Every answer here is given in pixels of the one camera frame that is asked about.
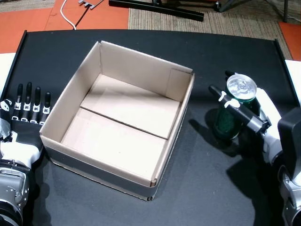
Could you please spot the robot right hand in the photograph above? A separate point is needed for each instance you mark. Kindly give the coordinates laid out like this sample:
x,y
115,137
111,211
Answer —
x,y
270,110

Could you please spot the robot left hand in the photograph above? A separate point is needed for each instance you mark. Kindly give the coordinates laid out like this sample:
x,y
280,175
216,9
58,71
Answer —
x,y
23,136

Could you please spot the green drink can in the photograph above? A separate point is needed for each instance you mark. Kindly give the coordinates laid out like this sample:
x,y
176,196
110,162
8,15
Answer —
x,y
225,122

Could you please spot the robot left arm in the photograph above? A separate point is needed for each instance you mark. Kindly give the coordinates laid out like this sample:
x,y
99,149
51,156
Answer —
x,y
11,190

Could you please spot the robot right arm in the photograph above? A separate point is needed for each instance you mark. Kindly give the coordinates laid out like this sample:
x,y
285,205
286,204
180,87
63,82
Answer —
x,y
291,202

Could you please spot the open cardboard box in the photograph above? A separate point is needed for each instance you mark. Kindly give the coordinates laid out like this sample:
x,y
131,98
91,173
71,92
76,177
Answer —
x,y
122,113

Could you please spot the small orange floor mat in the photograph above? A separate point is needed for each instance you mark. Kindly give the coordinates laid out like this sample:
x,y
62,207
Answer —
x,y
292,37

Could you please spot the black table mat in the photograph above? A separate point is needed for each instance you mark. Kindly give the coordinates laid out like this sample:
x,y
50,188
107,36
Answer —
x,y
211,54

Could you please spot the beige woven rug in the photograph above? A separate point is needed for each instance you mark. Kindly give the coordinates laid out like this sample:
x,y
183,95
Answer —
x,y
235,23

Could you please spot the black stand legs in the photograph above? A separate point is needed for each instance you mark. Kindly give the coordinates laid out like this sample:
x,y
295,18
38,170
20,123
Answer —
x,y
285,10

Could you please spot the large orange floor mat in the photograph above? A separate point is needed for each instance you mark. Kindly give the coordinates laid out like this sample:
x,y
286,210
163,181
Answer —
x,y
28,23

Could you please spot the black metal beam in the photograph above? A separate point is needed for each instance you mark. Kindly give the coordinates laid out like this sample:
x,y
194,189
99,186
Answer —
x,y
152,8

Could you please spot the grey metal bracket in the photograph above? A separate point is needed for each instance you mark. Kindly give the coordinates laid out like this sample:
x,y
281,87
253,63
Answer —
x,y
90,2

